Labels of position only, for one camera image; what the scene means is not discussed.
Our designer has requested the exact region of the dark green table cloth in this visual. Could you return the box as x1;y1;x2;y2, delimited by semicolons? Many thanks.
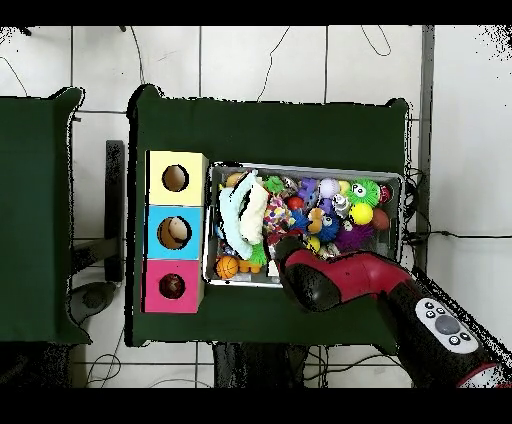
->
0;86;93;346
125;83;410;354

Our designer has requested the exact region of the thin black cable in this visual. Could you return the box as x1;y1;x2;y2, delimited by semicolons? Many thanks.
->
256;25;291;102
129;25;146;85
359;25;392;57

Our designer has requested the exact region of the wooden box with three holes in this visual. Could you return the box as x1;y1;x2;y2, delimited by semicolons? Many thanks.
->
141;150;210;314

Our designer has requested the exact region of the colourful patterned cloth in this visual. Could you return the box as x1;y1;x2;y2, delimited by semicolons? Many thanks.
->
262;194;296;237

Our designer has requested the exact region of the small orange basketball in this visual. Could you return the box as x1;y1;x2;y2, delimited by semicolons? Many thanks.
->
215;255;240;280

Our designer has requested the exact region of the blue spiky ball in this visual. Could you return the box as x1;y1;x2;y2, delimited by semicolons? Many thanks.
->
317;213;342;244

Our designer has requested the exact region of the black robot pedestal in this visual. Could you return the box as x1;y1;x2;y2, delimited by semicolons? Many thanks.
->
211;342;310;388

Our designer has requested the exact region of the shallow wire mesh bin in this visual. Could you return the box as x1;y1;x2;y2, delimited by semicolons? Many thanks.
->
202;161;404;295

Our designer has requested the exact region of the cream waffle cloth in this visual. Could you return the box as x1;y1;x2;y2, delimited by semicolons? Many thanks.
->
238;181;270;246

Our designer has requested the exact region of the white baseball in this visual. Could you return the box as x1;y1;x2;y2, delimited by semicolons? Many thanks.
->
318;177;341;199

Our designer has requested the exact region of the mint waffle cloth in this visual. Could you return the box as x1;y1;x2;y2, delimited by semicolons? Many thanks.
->
217;170;261;261

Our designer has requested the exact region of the black power cable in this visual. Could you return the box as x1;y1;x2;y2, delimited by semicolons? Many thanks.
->
403;229;512;241

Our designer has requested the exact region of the green spiky googly-eyed ball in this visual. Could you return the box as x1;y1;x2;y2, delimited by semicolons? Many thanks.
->
346;178;382;209

